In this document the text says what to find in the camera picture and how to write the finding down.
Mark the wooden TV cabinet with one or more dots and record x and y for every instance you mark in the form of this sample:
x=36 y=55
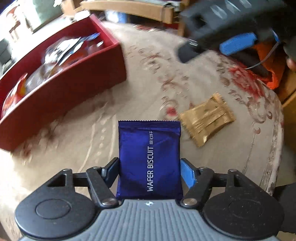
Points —
x=162 y=11

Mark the blue wafer biscuit packet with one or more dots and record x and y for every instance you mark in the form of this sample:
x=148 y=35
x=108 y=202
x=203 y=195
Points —
x=149 y=155

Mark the gold foil snack packet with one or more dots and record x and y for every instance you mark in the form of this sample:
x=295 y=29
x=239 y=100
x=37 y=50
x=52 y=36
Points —
x=206 y=119

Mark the blue white snack bar wrapper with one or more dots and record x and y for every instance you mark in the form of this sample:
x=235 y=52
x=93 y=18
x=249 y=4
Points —
x=79 y=49

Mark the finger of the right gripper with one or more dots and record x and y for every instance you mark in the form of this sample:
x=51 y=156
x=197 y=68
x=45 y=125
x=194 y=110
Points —
x=237 y=43

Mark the red cardboard box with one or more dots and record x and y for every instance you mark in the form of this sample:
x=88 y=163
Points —
x=63 y=91

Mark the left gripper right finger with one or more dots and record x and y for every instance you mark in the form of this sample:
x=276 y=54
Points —
x=198 y=180

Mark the orange plastic bag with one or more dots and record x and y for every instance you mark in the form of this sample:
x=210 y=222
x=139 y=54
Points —
x=275 y=64

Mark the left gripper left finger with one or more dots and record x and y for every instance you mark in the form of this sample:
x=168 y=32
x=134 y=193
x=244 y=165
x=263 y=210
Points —
x=100 y=181

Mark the red Trolli candy bag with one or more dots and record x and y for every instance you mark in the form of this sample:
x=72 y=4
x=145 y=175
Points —
x=14 y=96

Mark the white duck gizzard packet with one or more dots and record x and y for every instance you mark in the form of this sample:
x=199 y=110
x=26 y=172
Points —
x=56 y=51

